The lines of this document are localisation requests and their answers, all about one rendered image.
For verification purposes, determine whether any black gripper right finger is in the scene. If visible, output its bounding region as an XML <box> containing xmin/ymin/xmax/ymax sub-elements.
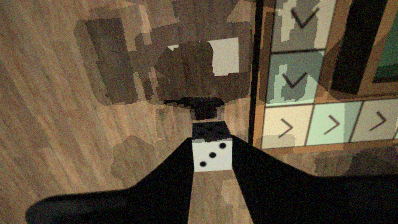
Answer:
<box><xmin>232</xmin><ymin>135</ymin><xmax>398</xmax><ymax>224</ymax></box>

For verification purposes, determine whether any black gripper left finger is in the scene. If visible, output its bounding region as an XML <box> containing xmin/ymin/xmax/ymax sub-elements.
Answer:
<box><xmin>25</xmin><ymin>137</ymin><xmax>194</xmax><ymax>224</ymax></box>

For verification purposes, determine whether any white die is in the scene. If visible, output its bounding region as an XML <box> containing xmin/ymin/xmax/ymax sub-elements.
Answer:
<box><xmin>192</xmin><ymin>121</ymin><xmax>232</xmax><ymax>172</ymax></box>

